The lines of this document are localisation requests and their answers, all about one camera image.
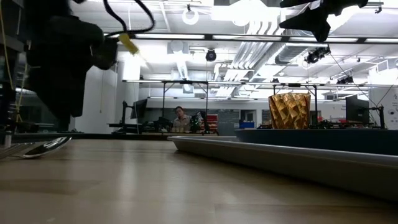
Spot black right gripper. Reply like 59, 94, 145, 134
279, 0, 369, 43

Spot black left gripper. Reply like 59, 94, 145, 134
24, 15, 105, 122

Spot spoon with orange handle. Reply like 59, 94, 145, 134
21, 136, 73, 159

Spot amber faceted cup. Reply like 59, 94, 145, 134
268, 92, 312, 130

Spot dark blue plate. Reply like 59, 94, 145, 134
234, 128, 398, 156

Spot black monitor on arm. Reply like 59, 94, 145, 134
345, 94, 386, 129

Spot grey plastic tray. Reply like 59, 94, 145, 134
167, 136, 398, 203

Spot black hanging spotlight cluster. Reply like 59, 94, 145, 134
304, 45, 331, 65

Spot black overhead light bar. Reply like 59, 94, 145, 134
104, 32, 398, 45

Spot black monitor on stand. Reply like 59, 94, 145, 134
121, 98, 149, 125

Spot person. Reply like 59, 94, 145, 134
172, 106, 192, 132

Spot red storage box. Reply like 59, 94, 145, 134
206, 114, 219, 131

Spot yellow cable tag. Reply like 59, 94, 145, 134
118, 32, 140, 56

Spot black background table frame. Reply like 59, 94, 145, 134
272, 83, 319, 129
161, 80, 210, 126

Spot white ring light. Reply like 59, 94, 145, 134
182, 8, 200, 26

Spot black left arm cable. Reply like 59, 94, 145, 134
102, 0, 155, 37

